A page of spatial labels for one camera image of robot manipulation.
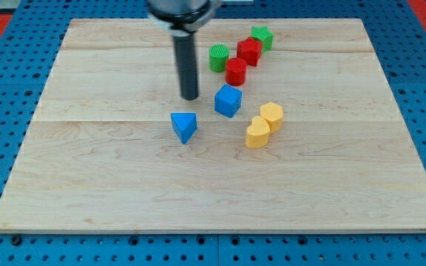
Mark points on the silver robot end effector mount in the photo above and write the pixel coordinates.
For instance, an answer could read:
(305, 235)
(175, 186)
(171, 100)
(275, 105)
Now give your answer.
(182, 17)

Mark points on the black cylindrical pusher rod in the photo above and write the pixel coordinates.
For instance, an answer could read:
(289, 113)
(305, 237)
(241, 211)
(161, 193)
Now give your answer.
(186, 60)

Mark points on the blue cube block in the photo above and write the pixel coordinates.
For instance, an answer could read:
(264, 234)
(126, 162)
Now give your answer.
(228, 100)

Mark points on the green cylinder block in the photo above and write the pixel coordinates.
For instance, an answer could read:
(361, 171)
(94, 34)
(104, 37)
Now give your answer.
(218, 56)

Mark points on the red cylinder block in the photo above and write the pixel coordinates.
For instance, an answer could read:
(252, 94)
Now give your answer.
(235, 74)

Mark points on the red star block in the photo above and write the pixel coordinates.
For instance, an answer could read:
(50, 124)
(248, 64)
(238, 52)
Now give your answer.
(250, 50)

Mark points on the blue triangle block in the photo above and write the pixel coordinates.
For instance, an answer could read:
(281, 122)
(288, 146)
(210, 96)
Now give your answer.
(184, 125)

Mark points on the green star block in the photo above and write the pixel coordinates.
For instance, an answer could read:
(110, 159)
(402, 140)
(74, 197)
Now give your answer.
(264, 35)

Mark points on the yellow hexagon block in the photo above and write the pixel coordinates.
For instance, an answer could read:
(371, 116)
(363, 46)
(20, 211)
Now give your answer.
(273, 114)

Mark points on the yellow heart block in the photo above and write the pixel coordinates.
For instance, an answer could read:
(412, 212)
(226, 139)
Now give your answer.
(257, 133)

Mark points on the light wooden board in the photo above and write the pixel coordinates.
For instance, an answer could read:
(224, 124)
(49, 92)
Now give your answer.
(100, 155)

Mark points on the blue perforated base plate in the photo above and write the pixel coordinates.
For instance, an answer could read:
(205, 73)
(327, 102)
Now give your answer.
(28, 48)

